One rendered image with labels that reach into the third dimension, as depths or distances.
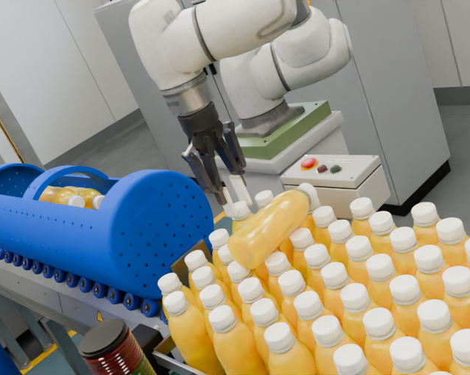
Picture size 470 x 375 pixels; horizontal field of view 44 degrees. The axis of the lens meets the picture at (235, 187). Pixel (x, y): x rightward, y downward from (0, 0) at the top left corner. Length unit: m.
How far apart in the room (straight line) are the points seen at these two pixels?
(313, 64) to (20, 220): 0.90
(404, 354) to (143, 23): 0.67
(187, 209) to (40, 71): 5.34
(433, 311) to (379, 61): 2.18
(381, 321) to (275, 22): 0.51
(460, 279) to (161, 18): 0.63
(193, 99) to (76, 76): 5.67
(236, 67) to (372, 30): 1.25
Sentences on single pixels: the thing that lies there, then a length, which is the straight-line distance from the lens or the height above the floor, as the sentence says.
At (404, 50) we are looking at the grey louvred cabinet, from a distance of 3.05.
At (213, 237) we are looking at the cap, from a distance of 1.16.
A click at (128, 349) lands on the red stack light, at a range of 0.73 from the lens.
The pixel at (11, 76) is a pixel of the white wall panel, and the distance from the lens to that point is 6.47.
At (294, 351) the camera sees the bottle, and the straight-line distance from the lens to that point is 0.86.
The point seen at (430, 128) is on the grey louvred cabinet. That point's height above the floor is 0.31.
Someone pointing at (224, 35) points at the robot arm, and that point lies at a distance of 1.01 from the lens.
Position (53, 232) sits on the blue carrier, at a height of 1.16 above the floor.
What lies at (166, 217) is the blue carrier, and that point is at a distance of 1.29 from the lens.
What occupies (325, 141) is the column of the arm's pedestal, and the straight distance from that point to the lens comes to 1.81.
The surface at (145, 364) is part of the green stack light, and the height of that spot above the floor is 1.20.
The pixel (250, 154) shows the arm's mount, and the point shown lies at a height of 1.01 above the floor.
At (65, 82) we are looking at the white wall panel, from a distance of 6.66.
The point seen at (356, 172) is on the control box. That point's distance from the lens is 1.20.
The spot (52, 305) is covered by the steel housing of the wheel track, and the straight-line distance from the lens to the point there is 1.85.
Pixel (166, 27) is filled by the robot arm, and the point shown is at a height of 1.51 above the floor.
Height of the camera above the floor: 1.62
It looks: 23 degrees down
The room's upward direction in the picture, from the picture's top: 24 degrees counter-clockwise
